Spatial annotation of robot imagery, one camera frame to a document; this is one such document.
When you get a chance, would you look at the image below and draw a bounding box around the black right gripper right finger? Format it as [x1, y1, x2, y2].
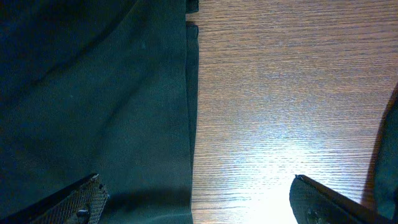
[289, 175, 395, 224]

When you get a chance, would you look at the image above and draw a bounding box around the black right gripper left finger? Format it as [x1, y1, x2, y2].
[1, 174, 108, 224]

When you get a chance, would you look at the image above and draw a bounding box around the dark green polo shirt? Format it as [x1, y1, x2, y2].
[1, 0, 199, 223]

